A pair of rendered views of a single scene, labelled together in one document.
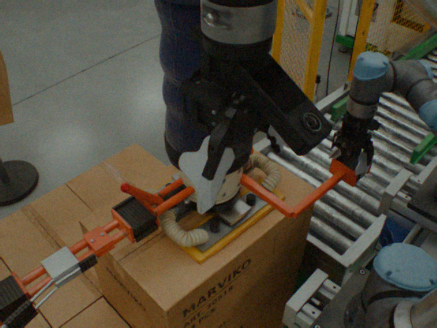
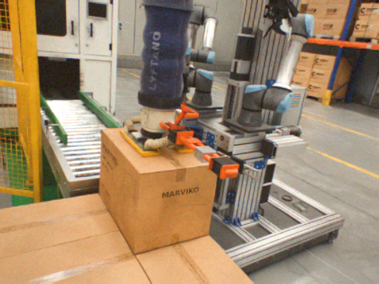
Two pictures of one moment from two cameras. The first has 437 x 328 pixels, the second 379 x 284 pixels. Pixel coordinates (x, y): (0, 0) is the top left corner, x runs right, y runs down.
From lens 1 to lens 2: 1.66 m
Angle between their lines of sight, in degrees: 69
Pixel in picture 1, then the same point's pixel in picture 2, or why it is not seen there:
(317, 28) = (36, 87)
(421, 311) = (283, 78)
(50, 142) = not seen: outside the picture
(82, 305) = (138, 266)
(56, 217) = (19, 275)
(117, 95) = not seen: outside the picture
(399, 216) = (190, 121)
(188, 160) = (283, 27)
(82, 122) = not seen: outside the picture
